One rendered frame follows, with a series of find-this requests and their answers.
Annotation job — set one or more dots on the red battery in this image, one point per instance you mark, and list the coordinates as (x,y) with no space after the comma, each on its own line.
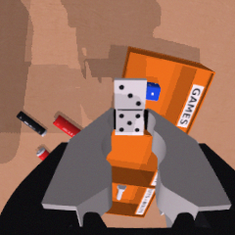
(66,126)
(42,153)

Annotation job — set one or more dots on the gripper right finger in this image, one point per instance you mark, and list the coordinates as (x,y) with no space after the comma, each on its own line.
(191,177)

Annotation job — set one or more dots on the blue die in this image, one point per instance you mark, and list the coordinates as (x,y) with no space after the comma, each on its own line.
(153,91)

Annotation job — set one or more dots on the black battery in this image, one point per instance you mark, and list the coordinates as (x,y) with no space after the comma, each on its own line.
(31,123)

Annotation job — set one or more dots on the white domino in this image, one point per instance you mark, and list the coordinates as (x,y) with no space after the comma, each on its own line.
(130,103)

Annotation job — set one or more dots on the orange bin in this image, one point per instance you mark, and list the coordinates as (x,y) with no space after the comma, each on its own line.
(134,164)

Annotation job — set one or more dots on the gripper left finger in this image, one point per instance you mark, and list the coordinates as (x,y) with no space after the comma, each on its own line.
(75,178)

